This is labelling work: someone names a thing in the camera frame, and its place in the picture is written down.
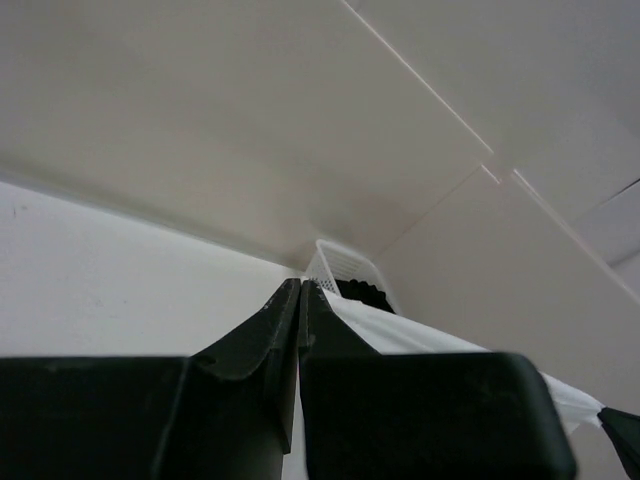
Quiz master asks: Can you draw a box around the black tank top in basket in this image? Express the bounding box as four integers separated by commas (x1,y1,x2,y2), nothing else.
336,280,394,313

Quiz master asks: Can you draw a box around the white plastic laundry basket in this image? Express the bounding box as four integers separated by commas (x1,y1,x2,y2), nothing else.
304,239,402,315

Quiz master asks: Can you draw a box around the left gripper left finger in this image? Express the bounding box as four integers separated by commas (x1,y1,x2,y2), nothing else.
1,279,300,479

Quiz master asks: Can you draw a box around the white tank top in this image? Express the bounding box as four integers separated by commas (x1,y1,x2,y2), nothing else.
323,290,605,434

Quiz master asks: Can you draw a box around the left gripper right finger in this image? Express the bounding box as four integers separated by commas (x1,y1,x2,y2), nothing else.
298,281,578,479

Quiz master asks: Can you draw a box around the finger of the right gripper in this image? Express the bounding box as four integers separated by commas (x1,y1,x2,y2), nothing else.
598,407,640,480

